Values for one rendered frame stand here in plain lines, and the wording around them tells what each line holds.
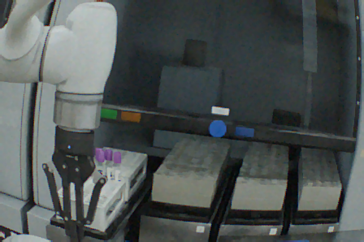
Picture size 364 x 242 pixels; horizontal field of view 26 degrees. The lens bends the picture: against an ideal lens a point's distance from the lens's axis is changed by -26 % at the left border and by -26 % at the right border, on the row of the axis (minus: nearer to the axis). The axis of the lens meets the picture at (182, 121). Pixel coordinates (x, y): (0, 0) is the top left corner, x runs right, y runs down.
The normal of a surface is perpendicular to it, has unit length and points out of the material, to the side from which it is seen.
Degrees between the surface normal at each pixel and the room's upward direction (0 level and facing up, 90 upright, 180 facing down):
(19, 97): 90
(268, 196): 90
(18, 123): 90
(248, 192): 90
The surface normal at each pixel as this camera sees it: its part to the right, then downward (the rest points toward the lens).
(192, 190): -0.09, 0.13
